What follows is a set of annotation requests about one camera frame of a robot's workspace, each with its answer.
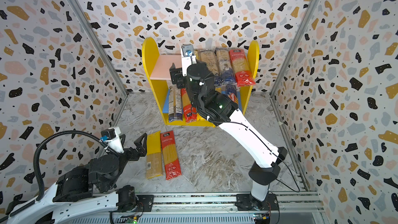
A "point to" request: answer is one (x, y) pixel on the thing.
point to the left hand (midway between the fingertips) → (138, 135)
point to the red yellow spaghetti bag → (190, 112)
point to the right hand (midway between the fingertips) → (182, 58)
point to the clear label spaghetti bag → (175, 104)
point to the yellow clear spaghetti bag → (154, 162)
